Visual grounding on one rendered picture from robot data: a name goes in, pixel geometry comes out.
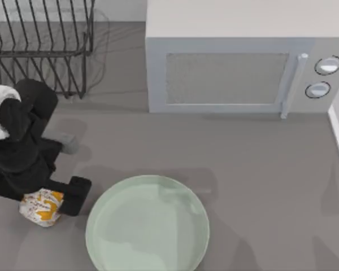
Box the large microwave knob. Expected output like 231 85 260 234
314 55 339 76

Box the small microwave knob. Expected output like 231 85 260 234
304 81 332 100

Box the pale green round plate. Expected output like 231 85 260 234
85 174 211 271

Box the white and yellow burger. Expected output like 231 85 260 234
19 189 65 228

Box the black wire dish rack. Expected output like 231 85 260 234
0 0 97 100

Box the microwave door handle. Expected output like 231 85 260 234
280 53 309 120

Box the pale microwave oven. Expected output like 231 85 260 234
145 0 339 120

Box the microwave oven door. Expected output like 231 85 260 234
146 37 317 114

